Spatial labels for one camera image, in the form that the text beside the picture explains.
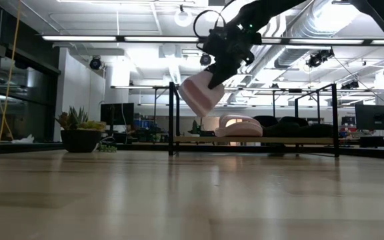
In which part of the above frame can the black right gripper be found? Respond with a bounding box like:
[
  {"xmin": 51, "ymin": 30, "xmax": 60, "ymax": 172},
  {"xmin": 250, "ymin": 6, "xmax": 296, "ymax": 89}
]
[{"xmin": 202, "ymin": 23, "xmax": 255, "ymax": 90}]

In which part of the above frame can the pink slide sandal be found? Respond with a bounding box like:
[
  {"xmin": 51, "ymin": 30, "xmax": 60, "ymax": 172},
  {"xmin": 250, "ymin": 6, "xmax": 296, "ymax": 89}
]
[
  {"xmin": 214, "ymin": 113, "xmax": 264, "ymax": 138},
  {"xmin": 178, "ymin": 70, "xmax": 225, "ymax": 118}
]

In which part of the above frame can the black slide sandal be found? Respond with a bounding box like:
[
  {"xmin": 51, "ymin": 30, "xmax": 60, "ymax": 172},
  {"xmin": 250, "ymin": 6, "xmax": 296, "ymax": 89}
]
[
  {"xmin": 253, "ymin": 115, "xmax": 301, "ymax": 138},
  {"xmin": 278, "ymin": 115, "xmax": 335, "ymax": 138}
]

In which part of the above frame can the black computer monitor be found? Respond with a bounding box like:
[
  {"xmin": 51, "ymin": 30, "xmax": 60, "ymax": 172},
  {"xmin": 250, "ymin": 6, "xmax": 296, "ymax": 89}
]
[
  {"xmin": 355, "ymin": 104, "xmax": 384, "ymax": 131},
  {"xmin": 100, "ymin": 102, "xmax": 135, "ymax": 127}
]

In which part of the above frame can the small green plant sprig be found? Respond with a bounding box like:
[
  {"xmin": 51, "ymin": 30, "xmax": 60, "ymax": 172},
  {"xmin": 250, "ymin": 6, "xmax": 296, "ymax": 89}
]
[{"xmin": 97, "ymin": 143, "xmax": 118, "ymax": 153}]

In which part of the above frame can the potted succulent plant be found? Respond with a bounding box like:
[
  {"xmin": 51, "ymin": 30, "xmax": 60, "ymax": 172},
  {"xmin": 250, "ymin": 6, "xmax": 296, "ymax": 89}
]
[{"xmin": 55, "ymin": 105, "xmax": 107, "ymax": 153}]

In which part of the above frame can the white crumpled tissue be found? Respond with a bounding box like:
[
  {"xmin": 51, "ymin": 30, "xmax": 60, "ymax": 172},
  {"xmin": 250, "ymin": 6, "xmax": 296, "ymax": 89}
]
[{"xmin": 11, "ymin": 134, "xmax": 35, "ymax": 144}]

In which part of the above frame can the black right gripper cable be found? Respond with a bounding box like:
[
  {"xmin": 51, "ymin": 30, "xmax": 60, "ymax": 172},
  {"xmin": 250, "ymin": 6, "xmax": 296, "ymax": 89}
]
[{"xmin": 193, "ymin": 9, "xmax": 228, "ymax": 38}]

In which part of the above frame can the white ceiling ring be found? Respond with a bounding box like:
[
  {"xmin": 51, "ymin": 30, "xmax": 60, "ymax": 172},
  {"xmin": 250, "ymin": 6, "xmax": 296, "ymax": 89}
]
[{"xmin": 174, "ymin": 8, "xmax": 193, "ymax": 28}]

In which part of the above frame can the silver ventilation duct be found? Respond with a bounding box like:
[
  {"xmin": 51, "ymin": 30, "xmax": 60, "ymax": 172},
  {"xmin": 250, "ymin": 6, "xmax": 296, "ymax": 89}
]
[{"xmin": 273, "ymin": 0, "xmax": 363, "ymax": 69}]

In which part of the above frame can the wooden shelf black metal frame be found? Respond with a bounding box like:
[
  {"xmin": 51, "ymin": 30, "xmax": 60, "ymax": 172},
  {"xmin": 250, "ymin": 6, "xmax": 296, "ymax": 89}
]
[{"xmin": 167, "ymin": 81, "xmax": 339, "ymax": 158}]

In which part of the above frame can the black metal rig frame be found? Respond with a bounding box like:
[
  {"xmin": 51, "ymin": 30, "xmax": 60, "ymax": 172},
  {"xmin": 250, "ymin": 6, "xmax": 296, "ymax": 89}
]
[{"xmin": 0, "ymin": 142, "xmax": 384, "ymax": 160}]

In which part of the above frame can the yellow cable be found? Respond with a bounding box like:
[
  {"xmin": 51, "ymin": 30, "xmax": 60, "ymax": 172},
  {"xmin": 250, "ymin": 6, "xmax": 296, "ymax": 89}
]
[{"xmin": 0, "ymin": 0, "xmax": 22, "ymax": 143}]

